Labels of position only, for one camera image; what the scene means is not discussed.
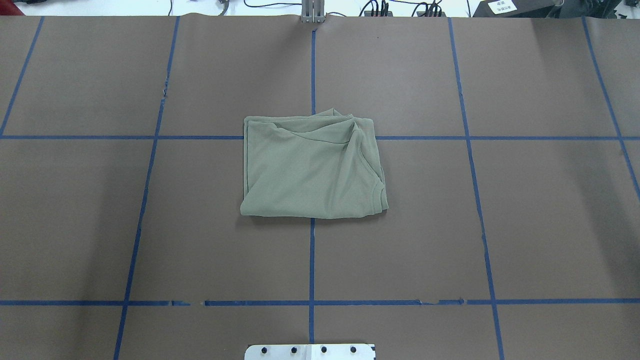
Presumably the green long-sleeve shirt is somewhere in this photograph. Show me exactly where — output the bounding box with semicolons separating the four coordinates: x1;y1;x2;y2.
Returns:
240;108;389;220

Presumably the white pedestal column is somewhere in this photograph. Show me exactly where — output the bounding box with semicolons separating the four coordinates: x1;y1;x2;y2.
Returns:
244;343;377;360

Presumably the aluminium frame post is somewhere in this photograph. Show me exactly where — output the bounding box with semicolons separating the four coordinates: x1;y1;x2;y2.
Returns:
301;0;326;24

